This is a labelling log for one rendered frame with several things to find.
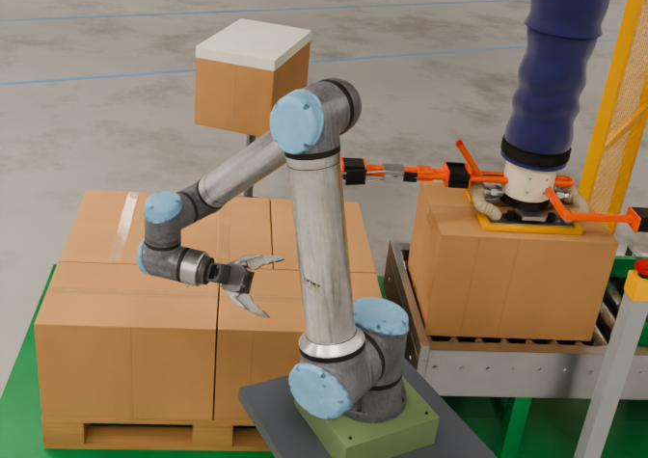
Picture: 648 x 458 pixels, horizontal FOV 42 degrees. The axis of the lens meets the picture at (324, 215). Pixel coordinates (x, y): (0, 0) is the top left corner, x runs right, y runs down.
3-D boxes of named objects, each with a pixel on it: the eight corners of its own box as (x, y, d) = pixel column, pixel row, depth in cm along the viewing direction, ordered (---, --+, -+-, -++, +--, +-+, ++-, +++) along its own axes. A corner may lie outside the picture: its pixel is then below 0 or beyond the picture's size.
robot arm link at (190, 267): (185, 246, 208) (175, 283, 207) (203, 251, 207) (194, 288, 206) (197, 250, 217) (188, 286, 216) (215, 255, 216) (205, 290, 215)
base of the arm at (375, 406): (419, 412, 209) (424, 381, 205) (351, 431, 202) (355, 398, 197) (384, 367, 224) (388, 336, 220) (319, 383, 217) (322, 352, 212)
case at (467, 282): (555, 280, 330) (579, 189, 311) (590, 341, 294) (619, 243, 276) (405, 274, 323) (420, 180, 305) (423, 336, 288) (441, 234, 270)
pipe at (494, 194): (559, 190, 300) (562, 175, 297) (582, 223, 278) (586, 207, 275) (467, 184, 297) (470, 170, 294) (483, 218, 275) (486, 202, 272)
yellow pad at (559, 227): (572, 221, 287) (576, 208, 284) (582, 235, 278) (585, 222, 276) (475, 216, 283) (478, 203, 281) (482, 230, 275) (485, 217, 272)
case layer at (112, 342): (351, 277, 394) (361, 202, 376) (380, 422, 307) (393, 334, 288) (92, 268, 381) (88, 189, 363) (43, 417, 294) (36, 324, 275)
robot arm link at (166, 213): (168, 183, 212) (168, 225, 218) (135, 198, 203) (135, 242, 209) (196, 195, 207) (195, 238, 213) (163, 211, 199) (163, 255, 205)
